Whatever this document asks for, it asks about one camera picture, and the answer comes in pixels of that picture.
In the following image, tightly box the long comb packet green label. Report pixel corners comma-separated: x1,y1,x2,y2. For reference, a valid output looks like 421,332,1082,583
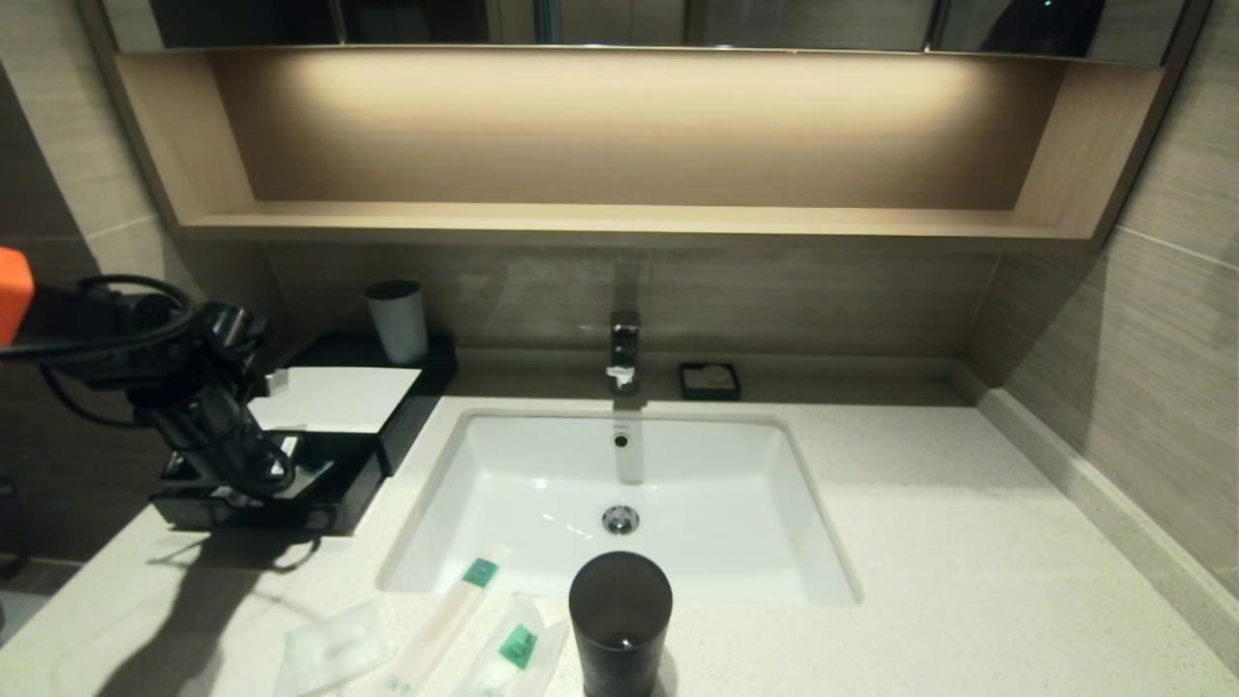
382,557,504,697

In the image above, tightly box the black amenity box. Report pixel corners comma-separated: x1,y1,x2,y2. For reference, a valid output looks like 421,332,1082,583
250,334,461,477

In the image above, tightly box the pale grey tumbler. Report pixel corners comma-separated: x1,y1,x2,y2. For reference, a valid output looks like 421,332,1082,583
366,280,430,366

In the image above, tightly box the clear square plastic packet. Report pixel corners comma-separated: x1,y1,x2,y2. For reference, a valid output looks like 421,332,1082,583
278,597,396,697

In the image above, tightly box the white packet green label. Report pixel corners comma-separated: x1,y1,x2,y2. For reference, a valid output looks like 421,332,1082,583
455,592,549,697

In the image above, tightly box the chrome basin faucet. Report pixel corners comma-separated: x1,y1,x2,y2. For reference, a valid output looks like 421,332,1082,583
607,310,643,396

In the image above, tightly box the black tumbler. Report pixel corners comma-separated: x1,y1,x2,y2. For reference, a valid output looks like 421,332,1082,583
568,551,675,697

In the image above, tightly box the black soap dish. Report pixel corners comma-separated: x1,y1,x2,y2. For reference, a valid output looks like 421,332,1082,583
678,361,742,402

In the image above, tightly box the white ceramic sink basin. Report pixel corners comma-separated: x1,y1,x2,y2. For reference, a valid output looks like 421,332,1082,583
376,407,862,608

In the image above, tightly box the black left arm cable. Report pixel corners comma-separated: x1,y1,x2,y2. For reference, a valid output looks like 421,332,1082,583
0,274,297,497

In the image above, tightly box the light wooden wall shelf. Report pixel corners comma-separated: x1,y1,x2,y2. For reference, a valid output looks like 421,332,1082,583
77,0,1211,255

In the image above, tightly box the mirrored wall cabinet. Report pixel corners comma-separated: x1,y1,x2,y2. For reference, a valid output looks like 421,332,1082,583
102,0,1192,67

